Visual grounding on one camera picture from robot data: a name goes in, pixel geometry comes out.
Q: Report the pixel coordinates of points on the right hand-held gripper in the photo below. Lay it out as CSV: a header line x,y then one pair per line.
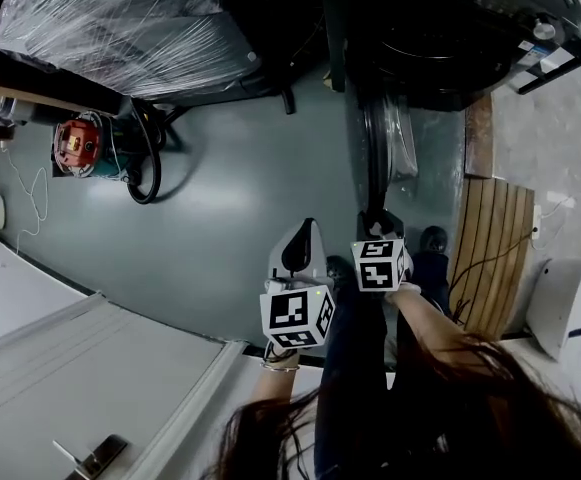
x,y
377,268

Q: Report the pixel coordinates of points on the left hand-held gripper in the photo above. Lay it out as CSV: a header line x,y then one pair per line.
x,y
290,313

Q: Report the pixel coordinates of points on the round washer door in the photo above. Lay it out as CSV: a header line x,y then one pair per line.
x,y
377,158

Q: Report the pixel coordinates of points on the person's right forearm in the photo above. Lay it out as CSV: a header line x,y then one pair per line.
x,y
420,313

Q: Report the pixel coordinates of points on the person's left forearm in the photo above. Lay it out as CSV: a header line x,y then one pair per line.
x,y
275,388

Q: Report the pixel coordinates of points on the black washing machine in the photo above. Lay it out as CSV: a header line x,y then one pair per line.
x,y
445,18

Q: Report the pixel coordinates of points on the person's left black shoe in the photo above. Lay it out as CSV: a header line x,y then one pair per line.
x,y
337,268

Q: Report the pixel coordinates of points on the person's black shoe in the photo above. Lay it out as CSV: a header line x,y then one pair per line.
x,y
337,268
432,238

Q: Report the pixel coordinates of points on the person's right black shoe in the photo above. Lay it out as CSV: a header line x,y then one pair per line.
x,y
432,238

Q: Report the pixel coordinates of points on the person's blue jeans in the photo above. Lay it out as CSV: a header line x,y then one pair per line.
x,y
350,358

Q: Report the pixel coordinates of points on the wooden slatted board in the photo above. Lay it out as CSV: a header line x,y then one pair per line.
x,y
490,248

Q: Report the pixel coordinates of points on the brown wooden plank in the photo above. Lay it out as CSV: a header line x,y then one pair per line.
x,y
478,138

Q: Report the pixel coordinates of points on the white power strip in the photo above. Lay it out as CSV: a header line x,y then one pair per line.
x,y
536,223

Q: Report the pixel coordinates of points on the white egg-shaped device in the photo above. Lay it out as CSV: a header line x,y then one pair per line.
x,y
565,308

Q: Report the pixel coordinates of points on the red vacuum cleaner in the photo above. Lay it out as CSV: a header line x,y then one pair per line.
x,y
77,143

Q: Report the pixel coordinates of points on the plastic-wrapped grey appliance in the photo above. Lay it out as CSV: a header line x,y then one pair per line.
x,y
130,28

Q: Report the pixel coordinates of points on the wooden beam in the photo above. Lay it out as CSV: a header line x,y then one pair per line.
x,y
30,95

